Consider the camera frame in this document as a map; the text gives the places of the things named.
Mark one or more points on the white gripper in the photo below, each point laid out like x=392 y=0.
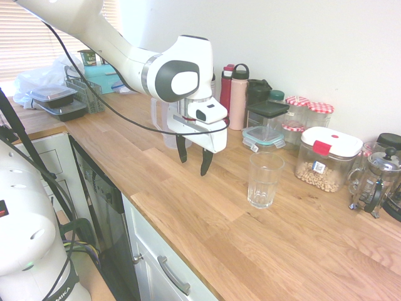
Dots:
x=200 y=133

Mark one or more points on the clear pitcher with blue lid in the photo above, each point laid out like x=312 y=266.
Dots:
x=169 y=141

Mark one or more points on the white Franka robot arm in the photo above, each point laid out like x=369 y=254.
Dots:
x=125 y=53

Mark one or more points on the red water bottle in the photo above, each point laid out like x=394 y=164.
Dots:
x=225 y=94

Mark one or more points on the pink bottle with black cap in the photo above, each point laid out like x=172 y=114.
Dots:
x=238 y=106

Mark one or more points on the glass container with teal lid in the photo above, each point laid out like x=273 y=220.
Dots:
x=263 y=136

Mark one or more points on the clear drinking glass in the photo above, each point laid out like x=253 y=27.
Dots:
x=264 y=185

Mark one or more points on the square container with black lid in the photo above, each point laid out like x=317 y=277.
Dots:
x=266 y=108

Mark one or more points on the clear zip bag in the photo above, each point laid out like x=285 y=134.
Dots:
x=117 y=87

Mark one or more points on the small jar red checkered lid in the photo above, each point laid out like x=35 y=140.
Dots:
x=293 y=128

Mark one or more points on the clear jar with green lid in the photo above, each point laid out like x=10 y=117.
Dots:
x=277 y=95

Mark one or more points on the black dishwasher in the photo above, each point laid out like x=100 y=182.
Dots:
x=106 y=213

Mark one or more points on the white kitchen cabinet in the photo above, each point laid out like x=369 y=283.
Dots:
x=147 y=251

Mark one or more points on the metal cabinet knob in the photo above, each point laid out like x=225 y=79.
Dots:
x=138 y=258

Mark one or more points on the jar with red checkered lid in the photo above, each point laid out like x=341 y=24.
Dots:
x=297 y=102
x=321 y=108

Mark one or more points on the grey cutlery basket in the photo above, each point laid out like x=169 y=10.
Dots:
x=91 y=100

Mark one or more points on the teal box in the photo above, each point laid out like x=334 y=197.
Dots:
x=97 y=76

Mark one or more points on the black meal prep container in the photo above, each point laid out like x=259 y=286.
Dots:
x=51 y=97
x=67 y=113

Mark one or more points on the cereal container with white lid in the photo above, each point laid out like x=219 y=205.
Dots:
x=329 y=141

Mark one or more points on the green can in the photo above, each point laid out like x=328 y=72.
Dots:
x=89 y=58

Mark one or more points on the clear plastic bag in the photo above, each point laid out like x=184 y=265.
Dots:
x=40 y=75

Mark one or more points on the black stand pole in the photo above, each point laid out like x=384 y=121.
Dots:
x=22 y=131

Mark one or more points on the glass and chrome French press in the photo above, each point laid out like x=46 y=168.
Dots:
x=379 y=175

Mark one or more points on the glass jar with black lid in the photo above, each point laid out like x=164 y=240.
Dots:
x=390 y=139

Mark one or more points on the window blinds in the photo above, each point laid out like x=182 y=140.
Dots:
x=18 y=37

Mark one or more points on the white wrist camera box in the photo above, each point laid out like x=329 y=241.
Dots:
x=210 y=111

